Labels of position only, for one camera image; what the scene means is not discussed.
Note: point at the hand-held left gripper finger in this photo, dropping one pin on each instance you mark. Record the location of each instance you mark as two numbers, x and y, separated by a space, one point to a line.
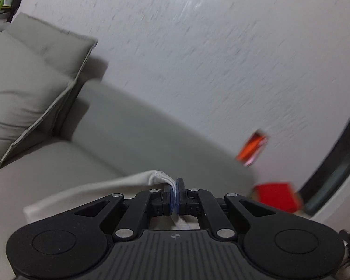
178 195
172 199

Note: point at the white garment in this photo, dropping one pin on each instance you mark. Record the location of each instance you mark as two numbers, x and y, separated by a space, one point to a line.
105 189

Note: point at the grey sofa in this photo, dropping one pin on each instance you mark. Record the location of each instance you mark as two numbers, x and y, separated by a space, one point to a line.
140 140

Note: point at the phone in orange case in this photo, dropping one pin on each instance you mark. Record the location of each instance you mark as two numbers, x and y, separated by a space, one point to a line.
252 148

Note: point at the red garment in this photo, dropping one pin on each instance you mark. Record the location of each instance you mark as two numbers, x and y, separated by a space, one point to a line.
275 197

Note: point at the large grey sofa pillow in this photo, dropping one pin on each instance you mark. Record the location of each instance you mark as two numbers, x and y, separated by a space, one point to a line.
20 99

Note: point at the small grey sofa pillow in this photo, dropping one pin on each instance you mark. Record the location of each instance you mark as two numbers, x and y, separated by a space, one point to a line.
55 46

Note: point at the dark window frame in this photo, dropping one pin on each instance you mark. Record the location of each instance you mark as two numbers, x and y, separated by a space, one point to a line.
334 173

